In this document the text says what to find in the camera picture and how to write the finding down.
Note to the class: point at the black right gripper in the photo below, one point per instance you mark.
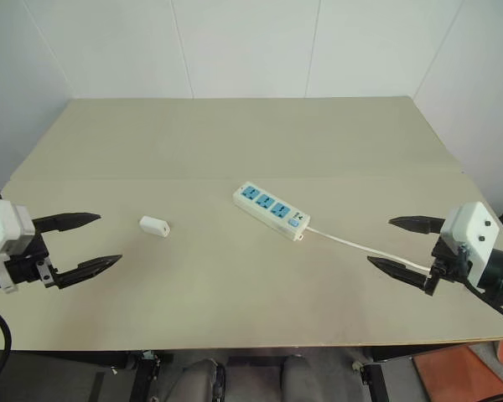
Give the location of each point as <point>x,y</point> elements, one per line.
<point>448,261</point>

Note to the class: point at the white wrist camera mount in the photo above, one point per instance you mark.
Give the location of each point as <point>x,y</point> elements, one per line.
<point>469,234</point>
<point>2,228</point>

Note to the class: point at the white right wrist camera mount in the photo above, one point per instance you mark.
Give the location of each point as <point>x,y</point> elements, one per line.
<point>469,234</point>

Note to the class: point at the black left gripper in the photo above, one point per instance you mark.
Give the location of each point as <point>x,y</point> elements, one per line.
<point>24,268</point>

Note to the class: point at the black table frame bracket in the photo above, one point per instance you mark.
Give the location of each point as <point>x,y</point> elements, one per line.
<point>371,381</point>
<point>148,374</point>

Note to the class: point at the small white plug adapter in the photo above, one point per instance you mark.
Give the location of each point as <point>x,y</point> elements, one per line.
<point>154,226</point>

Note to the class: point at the dark grey rounded shape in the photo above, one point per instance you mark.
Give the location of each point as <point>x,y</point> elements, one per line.
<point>299,379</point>
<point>203,379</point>

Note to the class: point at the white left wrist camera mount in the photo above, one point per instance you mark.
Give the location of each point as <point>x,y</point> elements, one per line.
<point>2,228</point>

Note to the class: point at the white power strip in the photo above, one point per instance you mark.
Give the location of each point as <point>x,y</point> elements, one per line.
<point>270,207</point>

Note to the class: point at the orange floor mat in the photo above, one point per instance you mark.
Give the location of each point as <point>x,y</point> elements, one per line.
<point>469,372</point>

